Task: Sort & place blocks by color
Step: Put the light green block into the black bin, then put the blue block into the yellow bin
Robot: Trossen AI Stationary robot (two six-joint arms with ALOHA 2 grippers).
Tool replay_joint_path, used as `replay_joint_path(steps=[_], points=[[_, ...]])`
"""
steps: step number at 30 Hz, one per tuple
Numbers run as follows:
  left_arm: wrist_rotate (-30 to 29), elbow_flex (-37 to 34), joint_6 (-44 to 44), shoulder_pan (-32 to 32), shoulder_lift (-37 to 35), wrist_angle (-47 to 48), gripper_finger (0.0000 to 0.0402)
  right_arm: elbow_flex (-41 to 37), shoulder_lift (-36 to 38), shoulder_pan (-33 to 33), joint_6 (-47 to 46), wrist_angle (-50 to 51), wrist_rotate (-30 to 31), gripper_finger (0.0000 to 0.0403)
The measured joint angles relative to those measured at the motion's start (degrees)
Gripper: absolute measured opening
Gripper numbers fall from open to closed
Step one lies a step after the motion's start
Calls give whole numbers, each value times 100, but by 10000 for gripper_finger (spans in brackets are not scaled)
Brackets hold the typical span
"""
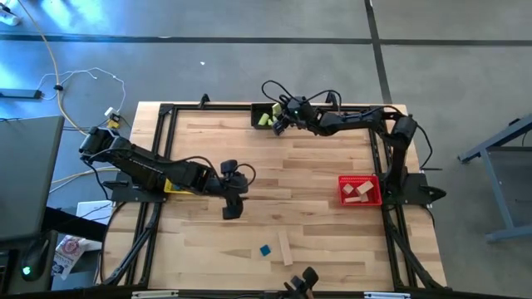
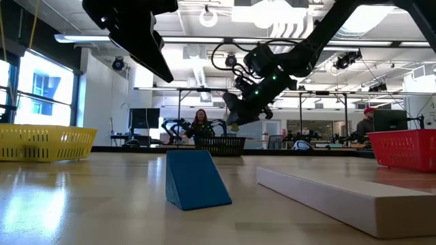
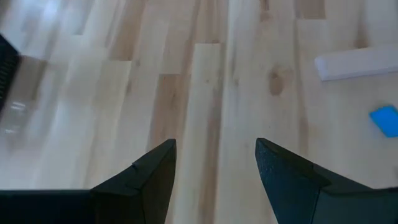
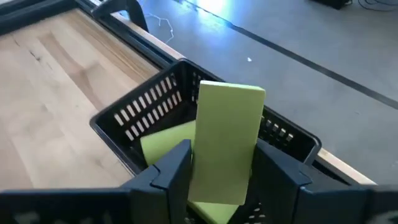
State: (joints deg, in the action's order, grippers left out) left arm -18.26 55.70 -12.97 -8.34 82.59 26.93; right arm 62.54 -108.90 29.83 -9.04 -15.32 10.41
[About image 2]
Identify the black overhead light bar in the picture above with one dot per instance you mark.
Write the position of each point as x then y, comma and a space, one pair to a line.
204, 39

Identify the small green block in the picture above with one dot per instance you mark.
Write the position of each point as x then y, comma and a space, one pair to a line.
234, 127

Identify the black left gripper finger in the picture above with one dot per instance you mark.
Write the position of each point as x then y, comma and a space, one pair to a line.
150, 54

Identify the long pale wood block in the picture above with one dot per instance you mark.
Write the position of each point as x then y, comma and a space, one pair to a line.
340, 194

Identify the person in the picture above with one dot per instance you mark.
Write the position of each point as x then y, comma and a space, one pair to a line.
364, 126
201, 128

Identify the red plastic basket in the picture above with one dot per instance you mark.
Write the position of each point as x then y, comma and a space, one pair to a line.
405, 149

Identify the blue wedge block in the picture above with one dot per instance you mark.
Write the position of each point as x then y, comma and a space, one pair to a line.
194, 183

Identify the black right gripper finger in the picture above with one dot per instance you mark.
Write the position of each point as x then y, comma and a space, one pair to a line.
243, 119

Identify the black metal station frame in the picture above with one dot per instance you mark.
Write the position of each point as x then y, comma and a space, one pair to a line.
345, 115
178, 102

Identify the black computer monitor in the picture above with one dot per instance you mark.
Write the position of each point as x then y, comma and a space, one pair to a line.
144, 118
389, 119

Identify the black background robot arm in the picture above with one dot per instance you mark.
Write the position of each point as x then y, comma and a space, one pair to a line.
173, 127
219, 124

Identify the grey office chair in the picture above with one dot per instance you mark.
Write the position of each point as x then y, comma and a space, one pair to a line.
276, 142

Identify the black ceiling spotlight cluster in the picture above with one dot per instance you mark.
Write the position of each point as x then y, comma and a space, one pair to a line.
347, 60

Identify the yellow plastic basket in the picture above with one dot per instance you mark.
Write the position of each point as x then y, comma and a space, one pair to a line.
47, 144

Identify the black plastic basket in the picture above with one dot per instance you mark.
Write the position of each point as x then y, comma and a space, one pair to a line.
219, 145

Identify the white and blue round object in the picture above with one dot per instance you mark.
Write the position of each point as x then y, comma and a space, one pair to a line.
302, 145

